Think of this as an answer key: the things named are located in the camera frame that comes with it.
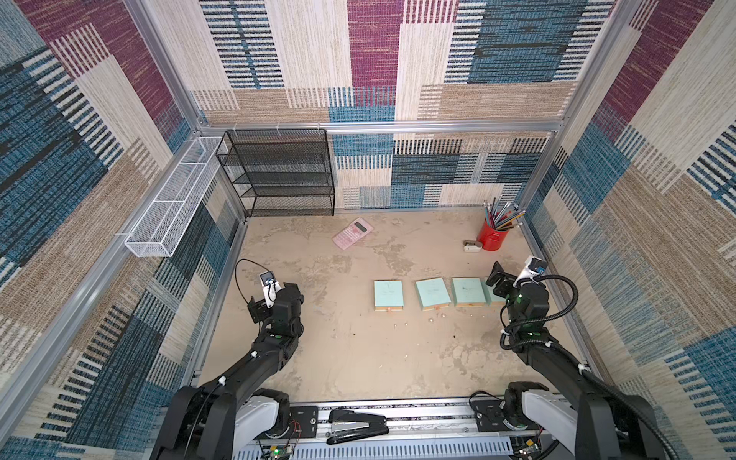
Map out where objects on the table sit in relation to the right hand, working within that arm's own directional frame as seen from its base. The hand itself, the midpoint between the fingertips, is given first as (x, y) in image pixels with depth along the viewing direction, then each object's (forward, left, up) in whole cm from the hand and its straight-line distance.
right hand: (512, 271), depth 85 cm
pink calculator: (+27, +48, -11) cm, 56 cm away
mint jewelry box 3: (0, +9, -12) cm, 15 cm away
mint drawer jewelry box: (-9, +8, +1) cm, 12 cm away
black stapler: (-36, +48, -14) cm, 62 cm away
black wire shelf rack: (+42, +72, +6) cm, 84 cm away
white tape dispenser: (+20, +4, -13) cm, 24 cm away
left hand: (-4, +71, -2) cm, 71 cm away
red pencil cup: (+19, -1, -7) cm, 20 cm away
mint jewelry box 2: (0, +22, -11) cm, 24 cm away
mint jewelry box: (-1, +36, -10) cm, 38 cm away
